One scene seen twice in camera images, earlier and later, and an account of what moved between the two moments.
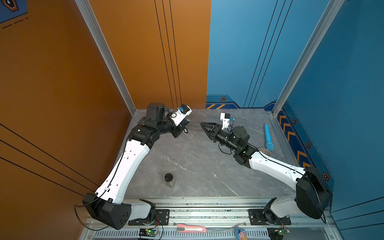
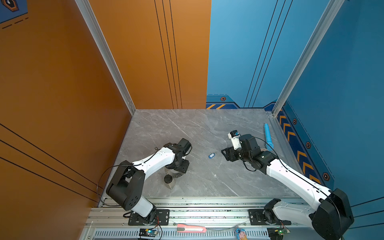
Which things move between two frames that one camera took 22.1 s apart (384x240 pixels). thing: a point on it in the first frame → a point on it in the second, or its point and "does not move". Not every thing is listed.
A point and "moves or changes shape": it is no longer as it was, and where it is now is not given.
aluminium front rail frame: x=213 y=219 does not move
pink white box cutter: x=183 y=228 does not move
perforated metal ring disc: x=265 y=151 moves or changes shape
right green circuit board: x=277 y=233 does not move
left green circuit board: x=148 y=232 does not move
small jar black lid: x=169 y=180 does not move
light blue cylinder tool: x=269 y=145 does not move
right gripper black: x=216 y=131 → x=229 y=152
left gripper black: x=179 y=129 → x=184 y=168
